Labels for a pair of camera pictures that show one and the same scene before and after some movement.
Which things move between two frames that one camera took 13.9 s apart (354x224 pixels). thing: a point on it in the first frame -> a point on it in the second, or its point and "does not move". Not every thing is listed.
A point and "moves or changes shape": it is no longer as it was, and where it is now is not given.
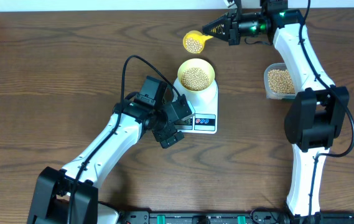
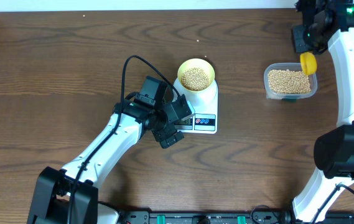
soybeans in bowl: x=195 y=79 does not move
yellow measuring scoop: x=194 y=41 moves or changes shape
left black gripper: x=162 y=135 does not move
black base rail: x=197 y=217 does not move
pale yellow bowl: x=195 y=74 does not move
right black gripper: x=230 y=23 -> x=300 y=46
